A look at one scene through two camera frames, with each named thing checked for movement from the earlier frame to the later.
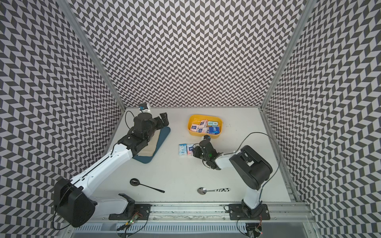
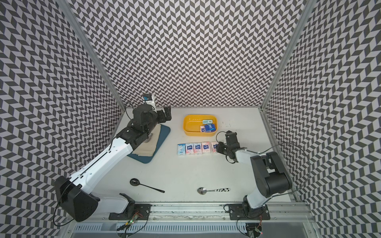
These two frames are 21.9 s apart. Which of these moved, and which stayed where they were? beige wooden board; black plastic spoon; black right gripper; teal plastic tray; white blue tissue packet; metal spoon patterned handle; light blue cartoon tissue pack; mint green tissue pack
Moved: black right gripper; mint green tissue pack; white blue tissue packet
Stayed: black plastic spoon; teal plastic tray; beige wooden board; metal spoon patterned handle; light blue cartoon tissue pack
